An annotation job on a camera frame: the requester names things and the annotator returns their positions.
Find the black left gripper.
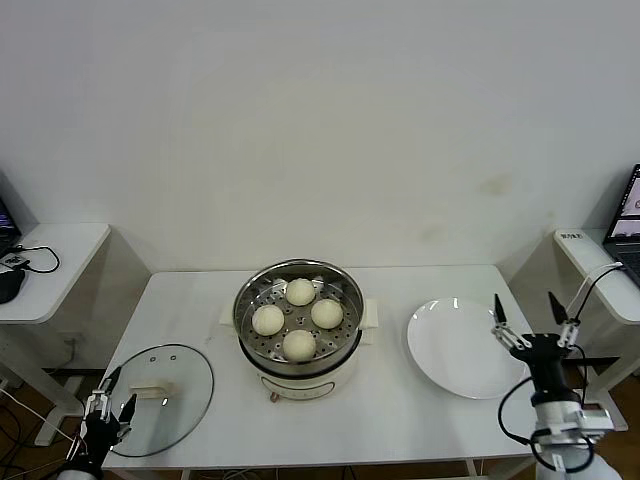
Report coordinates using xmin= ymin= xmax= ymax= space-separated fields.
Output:
xmin=79 ymin=366 xmax=139 ymax=469

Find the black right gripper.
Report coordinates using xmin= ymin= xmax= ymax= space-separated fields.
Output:
xmin=493 ymin=292 xmax=580 ymax=396

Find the glass pot lid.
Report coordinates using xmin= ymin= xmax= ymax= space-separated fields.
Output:
xmin=97 ymin=342 xmax=215 ymax=457

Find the white steamed baozi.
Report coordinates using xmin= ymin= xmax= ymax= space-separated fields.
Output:
xmin=282 ymin=329 xmax=318 ymax=362
xmin=285 ymin=278 xmax=317 ymax=307
xmin=310 ymin=298 xmax=345 ymax=330
xmin=252 ymin=304 xmax=286 ymax=337

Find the cream electric steamer pot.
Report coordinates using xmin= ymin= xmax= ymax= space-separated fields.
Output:
xmin=219 ymin=299 xmax=384 ymax=404

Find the stainless steel steamer basket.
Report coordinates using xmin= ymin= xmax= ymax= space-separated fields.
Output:
xmin=221 ymin=257 xmax=384 ymax=377

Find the white round plate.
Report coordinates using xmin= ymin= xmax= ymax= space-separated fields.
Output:
xmin=406 ymin=298 xmax=528 ymax=400

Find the black laptop pink screen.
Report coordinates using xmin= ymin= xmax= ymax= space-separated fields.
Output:
xmin=602 ymin=162 xmax=640 ymax=289

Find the white side table with mouse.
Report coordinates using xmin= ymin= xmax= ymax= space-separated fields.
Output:
xmin=0 ymin=221 xmax=152 ymax=446

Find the black computer mouse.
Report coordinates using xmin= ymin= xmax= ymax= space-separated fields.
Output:
xmin=0 ymin=268 xmax=25 ymax=305

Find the black laptop dark screen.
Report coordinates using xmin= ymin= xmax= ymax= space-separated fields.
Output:
xmin=0 ymin=169 xmax=24 ymax=254

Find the white laptop cable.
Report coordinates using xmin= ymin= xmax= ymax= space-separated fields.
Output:
xmin=573 ymin=261 xmax=627 ymax=322

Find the white floor cable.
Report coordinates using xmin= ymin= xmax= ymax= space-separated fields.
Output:
xmin=0 ymin=387 xmax=69 ymax=436

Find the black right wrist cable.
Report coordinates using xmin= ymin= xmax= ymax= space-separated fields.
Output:
xmin=498 ymin=374 xmax=545 ymax=454

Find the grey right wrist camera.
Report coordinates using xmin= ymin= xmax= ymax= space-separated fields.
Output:
xmin=577 ymin=405 xmax=614 ymax=433

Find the white work table frame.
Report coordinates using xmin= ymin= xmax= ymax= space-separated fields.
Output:
xmin=179 ymin=457 xmax=536 ymax=480

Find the black looped desk cable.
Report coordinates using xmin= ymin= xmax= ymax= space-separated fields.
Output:
xmin=9 ymin=243 xmax=60 ymax=275

